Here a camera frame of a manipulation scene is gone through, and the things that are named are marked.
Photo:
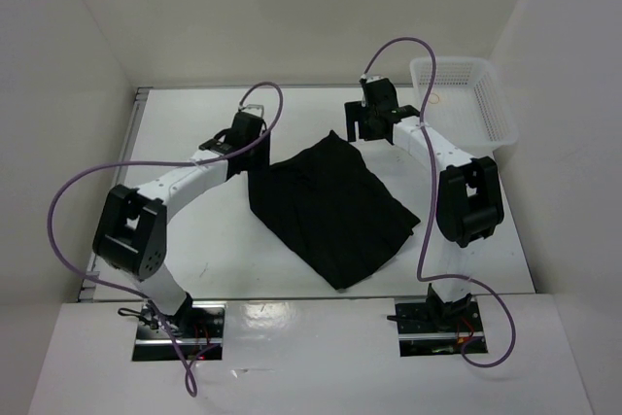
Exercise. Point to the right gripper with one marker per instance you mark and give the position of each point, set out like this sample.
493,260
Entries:
355,112

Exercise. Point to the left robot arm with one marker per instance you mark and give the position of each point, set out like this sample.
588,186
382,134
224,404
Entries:
132,232

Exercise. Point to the black pleated skirt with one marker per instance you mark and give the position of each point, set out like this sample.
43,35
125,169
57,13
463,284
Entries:
326,206

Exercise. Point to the orange rubber band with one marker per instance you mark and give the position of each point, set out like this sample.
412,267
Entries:
434,98

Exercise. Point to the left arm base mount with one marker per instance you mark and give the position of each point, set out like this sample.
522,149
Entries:
200,341

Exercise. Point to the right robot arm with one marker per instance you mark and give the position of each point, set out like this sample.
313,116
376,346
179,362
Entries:
466,193

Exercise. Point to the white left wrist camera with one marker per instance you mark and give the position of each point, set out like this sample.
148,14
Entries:
257,110

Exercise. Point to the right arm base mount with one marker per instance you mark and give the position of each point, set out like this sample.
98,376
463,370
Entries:
419,336

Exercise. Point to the white plastic basket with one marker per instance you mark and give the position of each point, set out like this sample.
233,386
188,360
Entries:
472,113

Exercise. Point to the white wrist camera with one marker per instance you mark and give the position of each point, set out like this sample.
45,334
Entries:
257,110
367,79

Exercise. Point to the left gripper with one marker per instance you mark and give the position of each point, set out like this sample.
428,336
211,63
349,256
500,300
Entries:
263,155

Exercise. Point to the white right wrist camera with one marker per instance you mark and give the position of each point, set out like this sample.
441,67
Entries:
367,79

